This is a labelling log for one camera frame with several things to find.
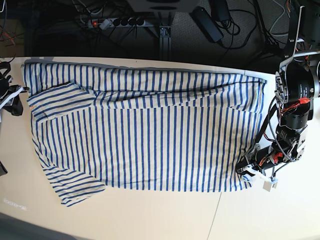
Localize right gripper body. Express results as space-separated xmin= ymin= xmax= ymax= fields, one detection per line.
xmin=0 ymin=83 xmax=29 ymax=110

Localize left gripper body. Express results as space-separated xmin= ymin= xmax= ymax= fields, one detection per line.
xmin=236 ymin=143 xmax=284 ymax=181

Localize blue white striped T-shirt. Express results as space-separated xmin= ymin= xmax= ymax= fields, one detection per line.
xmin=21 ymin=63 xmax=267 ymax=207

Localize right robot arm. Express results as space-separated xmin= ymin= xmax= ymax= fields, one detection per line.
xmin=0 ymin=61 xmax=29 ymax=117

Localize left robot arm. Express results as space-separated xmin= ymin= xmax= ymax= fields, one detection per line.
xmin=235 ymin=0 xmax=320 ymax=187

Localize black object at left edge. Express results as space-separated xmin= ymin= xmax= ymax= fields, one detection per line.
xmin=0 ymin=162 xmax=8 ymax=176

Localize black tripod stand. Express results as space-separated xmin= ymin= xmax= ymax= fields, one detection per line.
xmin=251 ymin=0 xmax=283 ymax=63

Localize black power strip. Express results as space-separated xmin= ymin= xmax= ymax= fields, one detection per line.
xmin=85 ymin=17 xmax=147 ymax=30

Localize black power adapter brick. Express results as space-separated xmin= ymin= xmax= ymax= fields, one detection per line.
xmin=190 ymin=6 xmax=224 ymax=43

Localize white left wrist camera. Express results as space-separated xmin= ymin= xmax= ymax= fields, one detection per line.
xmin=263 ymin=178 xmax=278 ymax=192

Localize grey cable on floor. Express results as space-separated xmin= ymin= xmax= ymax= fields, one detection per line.
xmin=269 ymin=0 xmax=291 ymax=33

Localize aluminium frame post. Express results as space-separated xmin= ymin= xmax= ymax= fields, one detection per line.
xmin=159 ymin=23 xmax=172 ymax=61

